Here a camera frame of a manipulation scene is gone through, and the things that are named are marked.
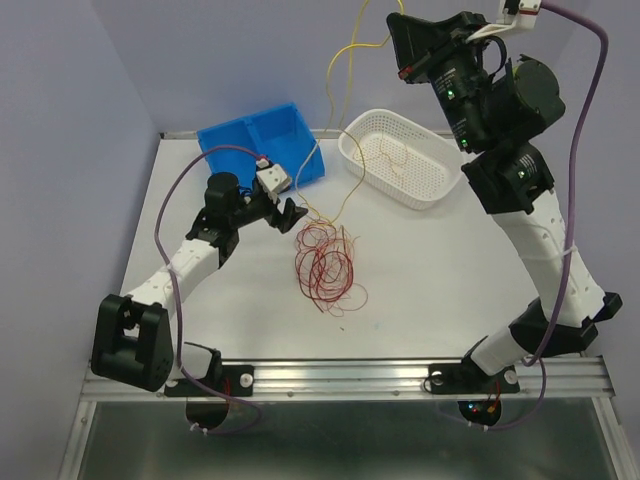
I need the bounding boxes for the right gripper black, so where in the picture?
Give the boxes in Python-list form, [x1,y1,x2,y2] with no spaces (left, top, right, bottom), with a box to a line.
[390,9,499,154]

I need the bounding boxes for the yellow wire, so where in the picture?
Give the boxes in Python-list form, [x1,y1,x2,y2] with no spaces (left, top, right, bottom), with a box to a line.
[294,0,416,226]

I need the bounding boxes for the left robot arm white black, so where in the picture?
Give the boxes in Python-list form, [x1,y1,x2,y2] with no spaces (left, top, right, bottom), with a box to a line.
[90,164,307,392]

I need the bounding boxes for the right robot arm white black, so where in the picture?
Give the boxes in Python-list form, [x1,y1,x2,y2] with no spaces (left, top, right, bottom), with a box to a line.
[386,1,622,394]

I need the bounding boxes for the blue plastic divided bin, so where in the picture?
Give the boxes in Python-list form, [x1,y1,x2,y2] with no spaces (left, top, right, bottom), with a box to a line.
[196,103,325,187]

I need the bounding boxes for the white perforated plastic basket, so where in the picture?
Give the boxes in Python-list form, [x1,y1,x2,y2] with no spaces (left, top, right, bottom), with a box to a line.
[338,109,464,211]

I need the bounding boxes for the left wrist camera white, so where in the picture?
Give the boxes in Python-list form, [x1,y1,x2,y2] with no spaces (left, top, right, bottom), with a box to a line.
[256,164,292,204]

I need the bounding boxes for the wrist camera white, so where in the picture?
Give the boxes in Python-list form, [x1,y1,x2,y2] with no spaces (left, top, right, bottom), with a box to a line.
[256,164,292,204]
[466,0,542,43]

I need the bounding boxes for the red tangled wire bundle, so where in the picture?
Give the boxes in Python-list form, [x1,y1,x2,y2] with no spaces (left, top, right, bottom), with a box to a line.
[291,221,369,318]

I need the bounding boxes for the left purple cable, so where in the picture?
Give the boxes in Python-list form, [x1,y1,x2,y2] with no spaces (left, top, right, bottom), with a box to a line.
[154,144,274,436]

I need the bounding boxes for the purple cable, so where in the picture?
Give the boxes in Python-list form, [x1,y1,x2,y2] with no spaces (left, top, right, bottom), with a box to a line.
[154,144,274,436]
[439,0,610,434]

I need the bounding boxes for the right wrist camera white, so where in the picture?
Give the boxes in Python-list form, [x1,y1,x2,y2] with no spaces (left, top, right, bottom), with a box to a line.
[466,0,542,43]

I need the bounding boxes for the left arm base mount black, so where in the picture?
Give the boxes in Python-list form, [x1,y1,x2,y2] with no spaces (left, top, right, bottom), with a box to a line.
[163,342,255,398]

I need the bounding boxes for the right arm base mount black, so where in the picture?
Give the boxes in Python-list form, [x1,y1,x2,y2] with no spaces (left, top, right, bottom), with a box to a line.
[422,355,520,396]

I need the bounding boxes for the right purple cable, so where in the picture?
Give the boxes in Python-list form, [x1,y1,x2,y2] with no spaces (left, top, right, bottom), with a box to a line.
[439,0,610,434]

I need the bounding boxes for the aluminium front rail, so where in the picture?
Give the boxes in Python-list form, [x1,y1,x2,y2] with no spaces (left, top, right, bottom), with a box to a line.
[84,355,609,402]

